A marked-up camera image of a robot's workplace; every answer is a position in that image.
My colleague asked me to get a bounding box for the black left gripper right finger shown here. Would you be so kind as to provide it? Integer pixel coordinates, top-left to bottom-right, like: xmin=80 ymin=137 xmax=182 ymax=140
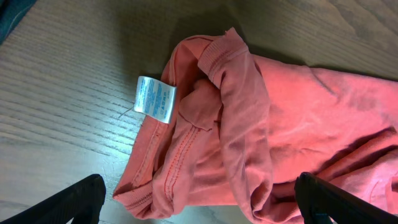
xmin=294 ymin=172 xmax=397 ymax=224

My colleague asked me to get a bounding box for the navy blue garment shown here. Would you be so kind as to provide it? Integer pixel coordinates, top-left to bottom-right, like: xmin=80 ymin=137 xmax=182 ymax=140
xmin=0 ymin=0 xmax=37 ymax=44

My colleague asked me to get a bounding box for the red orange t-shirt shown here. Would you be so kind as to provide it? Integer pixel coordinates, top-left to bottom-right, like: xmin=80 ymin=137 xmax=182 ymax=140
xmin=113 ymin=29 xmax=397 ymax=223

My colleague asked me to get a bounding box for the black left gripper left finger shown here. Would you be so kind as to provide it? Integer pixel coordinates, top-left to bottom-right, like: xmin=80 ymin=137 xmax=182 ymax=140
xmin=1 ymin=174 xmax=106 ymax=224

